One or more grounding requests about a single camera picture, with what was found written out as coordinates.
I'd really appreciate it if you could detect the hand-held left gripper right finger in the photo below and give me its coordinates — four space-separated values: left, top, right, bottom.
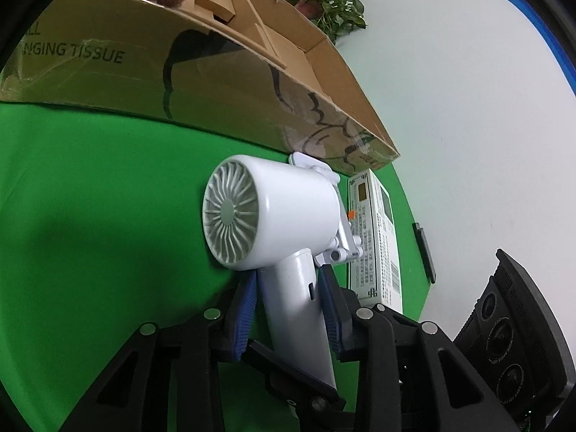
317 263 518 432

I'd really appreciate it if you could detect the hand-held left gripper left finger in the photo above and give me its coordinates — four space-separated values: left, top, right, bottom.
58 272 347 432

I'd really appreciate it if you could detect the white folding phone stand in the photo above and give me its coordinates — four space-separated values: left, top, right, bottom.
288 152 365 266

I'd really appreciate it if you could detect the white printed carton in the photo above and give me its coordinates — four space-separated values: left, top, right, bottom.
347 168 403 313

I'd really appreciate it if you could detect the white hair dryer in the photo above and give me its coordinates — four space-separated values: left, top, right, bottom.
202 154 343 397

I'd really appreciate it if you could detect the large cardboard box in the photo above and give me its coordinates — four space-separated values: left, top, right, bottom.
0 0 401 176

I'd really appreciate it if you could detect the flat black device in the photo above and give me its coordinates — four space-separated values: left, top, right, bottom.
413 222 437 284

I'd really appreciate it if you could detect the potted plant in brown pot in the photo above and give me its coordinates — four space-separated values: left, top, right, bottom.
283 0 367 46

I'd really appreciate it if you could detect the blue wall decal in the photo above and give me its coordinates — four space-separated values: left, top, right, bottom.
441 0 576 97

